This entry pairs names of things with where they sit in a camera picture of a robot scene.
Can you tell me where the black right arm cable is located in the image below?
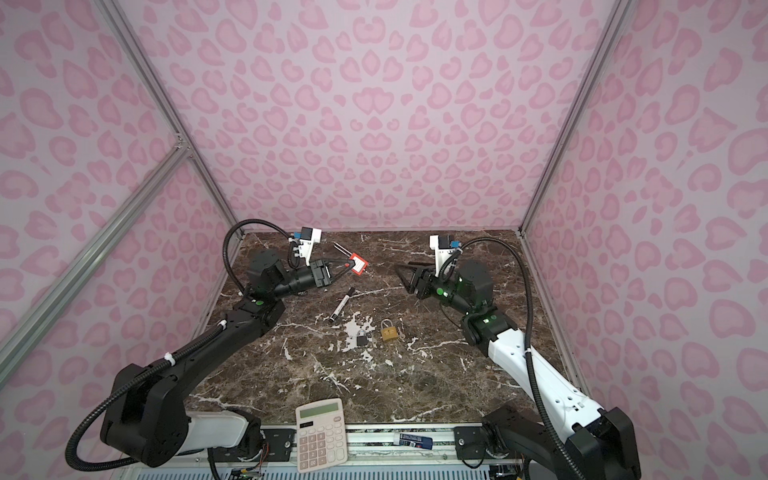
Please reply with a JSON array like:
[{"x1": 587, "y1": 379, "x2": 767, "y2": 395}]
[{"x1": 443, "y1": 236, "x2": 586, "y2": 480}]

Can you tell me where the brass padlock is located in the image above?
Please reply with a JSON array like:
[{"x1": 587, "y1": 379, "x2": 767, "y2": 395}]
[{"x1": 380, "y1": 319, "x2": 400, "y2": 342}]

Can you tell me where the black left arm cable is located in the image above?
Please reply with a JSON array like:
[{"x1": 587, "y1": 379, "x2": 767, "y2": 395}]
[{"x1": 64, "y1": 218, "x2": 295, "y2": 472}]

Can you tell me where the red padlock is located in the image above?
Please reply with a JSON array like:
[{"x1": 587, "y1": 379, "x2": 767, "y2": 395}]
[{"x1": 333, "y1": 242, "x2": 368, "y2": 275}]

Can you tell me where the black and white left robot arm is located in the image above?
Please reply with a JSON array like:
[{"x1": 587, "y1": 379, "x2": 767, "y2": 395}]
[{"x1": 100, "y1": 250, "x2": 353, "y2": 467}]

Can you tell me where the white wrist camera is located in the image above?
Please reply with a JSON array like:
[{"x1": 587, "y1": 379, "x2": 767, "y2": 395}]
[
  {"x1": 288, "y1": 227, "x2": 322, "y2": 268},
  {"x1": 429, "y1": 234, "x2": 461, "y2": 274}
]

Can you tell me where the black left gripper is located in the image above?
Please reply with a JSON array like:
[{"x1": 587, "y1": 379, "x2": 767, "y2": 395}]
[{"x1": 271, "y1": 259, "x2": 354, "y2": 303}]

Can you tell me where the aluminium front rail frame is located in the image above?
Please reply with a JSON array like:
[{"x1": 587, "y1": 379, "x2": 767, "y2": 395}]
[{"x1": 121, "y1": 423, "x2": 561, "y2": 479}]

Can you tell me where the blue and white glue stick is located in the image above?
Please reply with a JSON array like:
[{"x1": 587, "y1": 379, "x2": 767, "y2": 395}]
[{"x1": 394, "y1": 433, "x2": 434, "y2": 450}]

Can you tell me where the white desk calculator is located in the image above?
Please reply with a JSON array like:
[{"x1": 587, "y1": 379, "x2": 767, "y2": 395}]
[{"x1": 295, "y1": 398, "x2": 348, "y2": 473}]

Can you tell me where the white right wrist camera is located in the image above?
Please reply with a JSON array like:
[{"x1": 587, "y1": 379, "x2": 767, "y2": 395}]
[{"x1": 429, "y1": 234, "x2": 461, "y2": 274}]

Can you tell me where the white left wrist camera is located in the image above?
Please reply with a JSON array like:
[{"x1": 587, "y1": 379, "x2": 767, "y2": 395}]
[{"x1": 288, "y1": 227, "x2": 322, "y2": 268}]

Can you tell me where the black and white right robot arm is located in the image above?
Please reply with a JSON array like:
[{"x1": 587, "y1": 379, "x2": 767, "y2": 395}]
[{"x1": 395, "y1": 260, "x2": 642, "y2": 479}]

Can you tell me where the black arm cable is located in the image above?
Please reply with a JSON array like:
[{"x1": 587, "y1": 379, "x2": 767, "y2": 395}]
[
  {"x1": 64, "y1": 218, "x2": 295, "y2": 472},
  {"x1": 443, "y1": 236, "x2": 586, "y2": 480}
]

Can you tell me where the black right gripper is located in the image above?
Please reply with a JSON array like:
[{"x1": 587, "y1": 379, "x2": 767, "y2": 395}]
[{"x1": 393, "y1": 261, "x2": 475, "y2": 316}]

